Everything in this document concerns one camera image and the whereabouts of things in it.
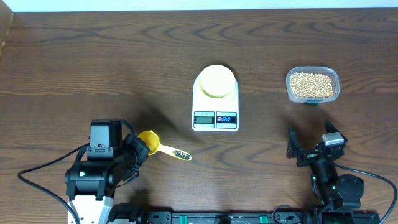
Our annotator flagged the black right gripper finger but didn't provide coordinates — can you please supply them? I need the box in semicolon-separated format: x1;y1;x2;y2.
287;127;300;158
325;120;348;143

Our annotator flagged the yellow measuring scoop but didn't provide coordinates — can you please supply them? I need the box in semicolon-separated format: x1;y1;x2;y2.
138;131;193;161

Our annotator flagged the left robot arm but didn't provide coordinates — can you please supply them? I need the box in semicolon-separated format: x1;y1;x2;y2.
65;119;150;223

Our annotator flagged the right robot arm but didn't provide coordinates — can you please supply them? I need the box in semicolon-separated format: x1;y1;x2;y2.
287;121;380;223

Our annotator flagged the white digital kitchen scale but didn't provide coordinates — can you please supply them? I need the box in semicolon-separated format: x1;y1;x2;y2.
192;76;239;132

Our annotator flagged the yellow bowl on scale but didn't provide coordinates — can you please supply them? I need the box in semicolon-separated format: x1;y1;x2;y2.
198;65;236;98

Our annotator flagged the clear plastic soybean container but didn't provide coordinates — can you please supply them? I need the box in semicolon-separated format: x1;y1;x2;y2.
285;66;340;104

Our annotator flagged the black right camera cable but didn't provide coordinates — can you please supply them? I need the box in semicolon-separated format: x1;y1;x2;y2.
334;162;398;224

